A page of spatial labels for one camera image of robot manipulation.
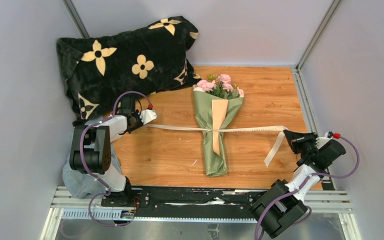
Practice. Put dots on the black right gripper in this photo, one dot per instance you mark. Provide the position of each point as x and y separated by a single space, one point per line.
297 139

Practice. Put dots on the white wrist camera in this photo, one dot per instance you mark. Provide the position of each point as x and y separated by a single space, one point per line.
322 140
147 116

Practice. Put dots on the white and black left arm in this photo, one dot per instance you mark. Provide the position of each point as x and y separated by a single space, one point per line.
91 151

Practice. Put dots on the aluminium frame rail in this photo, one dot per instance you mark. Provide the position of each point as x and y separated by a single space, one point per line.
72 218

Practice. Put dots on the pink fake flower stem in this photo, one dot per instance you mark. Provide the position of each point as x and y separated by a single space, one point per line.
238 93
204 86
222 87

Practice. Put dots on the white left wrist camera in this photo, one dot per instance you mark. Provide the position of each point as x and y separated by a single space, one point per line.
147 116

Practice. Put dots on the black floral pillow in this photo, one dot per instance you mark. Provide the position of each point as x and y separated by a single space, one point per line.
145 61

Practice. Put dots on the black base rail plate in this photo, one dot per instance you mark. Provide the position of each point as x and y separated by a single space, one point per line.
189 203

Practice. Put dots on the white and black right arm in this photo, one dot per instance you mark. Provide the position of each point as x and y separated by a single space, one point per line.
283 204

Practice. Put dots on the green and peach wrapping paper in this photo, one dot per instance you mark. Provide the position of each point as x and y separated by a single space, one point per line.
214 114

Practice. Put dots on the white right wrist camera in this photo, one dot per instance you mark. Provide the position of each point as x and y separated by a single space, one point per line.
322 140

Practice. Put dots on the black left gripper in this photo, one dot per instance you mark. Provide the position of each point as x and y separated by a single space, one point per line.
137 114

